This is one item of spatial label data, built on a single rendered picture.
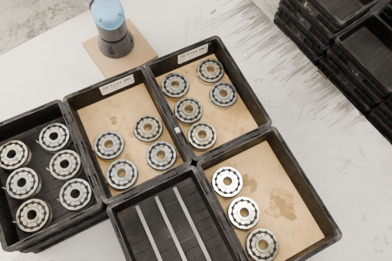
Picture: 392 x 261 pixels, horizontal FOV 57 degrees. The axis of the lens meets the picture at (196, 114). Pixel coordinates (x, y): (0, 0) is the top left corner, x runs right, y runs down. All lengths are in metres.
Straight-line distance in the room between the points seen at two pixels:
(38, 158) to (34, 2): 1.68
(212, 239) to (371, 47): 1.47
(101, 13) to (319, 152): 0.99
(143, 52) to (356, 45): 1.21
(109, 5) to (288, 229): 1.01
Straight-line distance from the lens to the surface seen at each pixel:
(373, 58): 2.21
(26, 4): 2.85
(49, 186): 1.31
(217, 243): 1.21
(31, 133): 1.39
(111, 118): 1.32
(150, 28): 1.66
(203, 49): 1.36
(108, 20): 1.40
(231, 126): 1.30
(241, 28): 1.68
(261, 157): 1.28
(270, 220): 1.25
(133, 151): 1.27
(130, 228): 1.22
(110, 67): 1.54
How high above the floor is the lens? 2.03
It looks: 67 degrees down
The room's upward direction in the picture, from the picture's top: 5 degrees clockwise
